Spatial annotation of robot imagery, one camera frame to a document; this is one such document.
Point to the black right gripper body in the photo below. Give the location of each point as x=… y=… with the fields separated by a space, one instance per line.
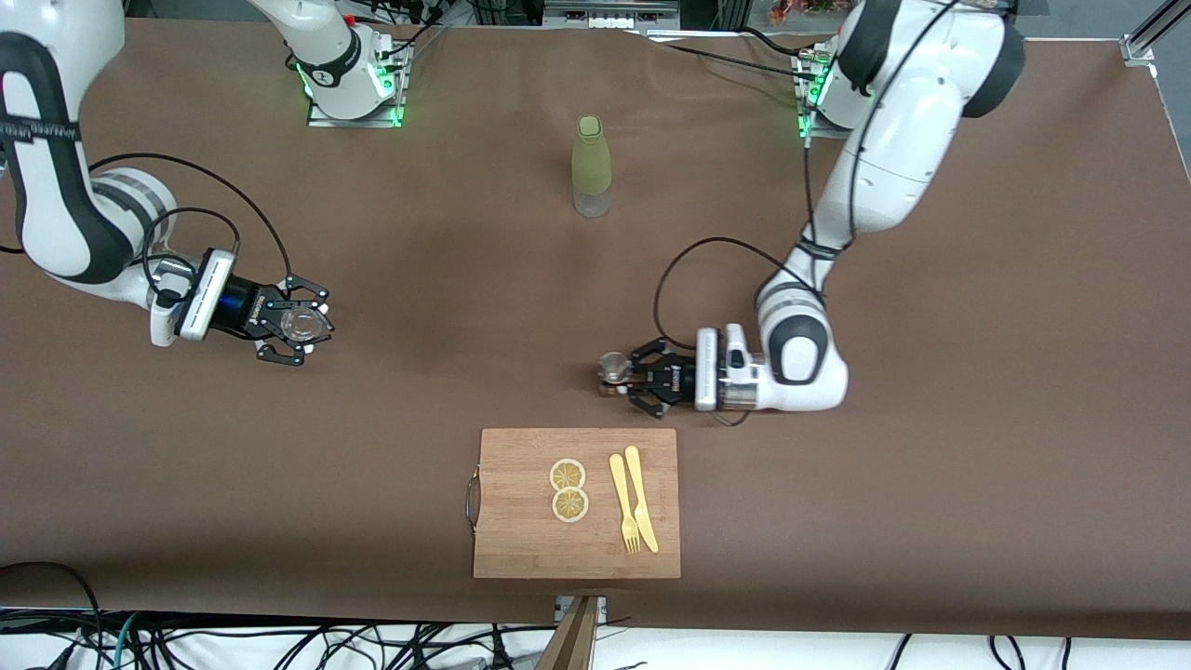
x=244 y=306

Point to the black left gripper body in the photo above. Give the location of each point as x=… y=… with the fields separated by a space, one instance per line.
x=677 y=379

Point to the clear glass shaker cup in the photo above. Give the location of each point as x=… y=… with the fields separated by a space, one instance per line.
x=305 y=326

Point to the steel jigger measuring cup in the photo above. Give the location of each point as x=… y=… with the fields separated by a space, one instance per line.
x=614 y=370

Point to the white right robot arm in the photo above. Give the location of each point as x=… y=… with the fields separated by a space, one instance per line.
x=56 y=214

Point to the yellow plastic knife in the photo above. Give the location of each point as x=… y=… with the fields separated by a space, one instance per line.
x=642 y=502

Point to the yellow plastic fork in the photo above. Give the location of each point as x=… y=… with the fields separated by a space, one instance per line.
x=623 y=502

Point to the lemon slice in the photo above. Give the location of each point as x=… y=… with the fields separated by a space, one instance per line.
x=570 y=504
x=568 y=475

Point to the wooden cutting board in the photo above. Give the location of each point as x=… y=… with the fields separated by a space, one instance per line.
x=577 y=521

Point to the brown table cover sheet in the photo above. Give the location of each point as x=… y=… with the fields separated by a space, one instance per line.
x=465 y=372

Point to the olive green bottle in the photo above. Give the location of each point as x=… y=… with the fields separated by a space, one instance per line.
x=592 y=163

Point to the grey power strip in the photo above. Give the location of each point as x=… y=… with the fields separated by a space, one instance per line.
x=609 y=11

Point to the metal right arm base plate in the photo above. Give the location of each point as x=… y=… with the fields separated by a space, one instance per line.
x=321 y=119

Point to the wooden post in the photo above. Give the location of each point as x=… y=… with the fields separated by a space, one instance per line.
x=569 y=642

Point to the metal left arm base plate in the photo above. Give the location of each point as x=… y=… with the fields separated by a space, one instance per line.
x=809 y=130

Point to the aluminium frame corner bracket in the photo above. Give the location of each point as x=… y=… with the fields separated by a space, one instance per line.
x=1149 y=37

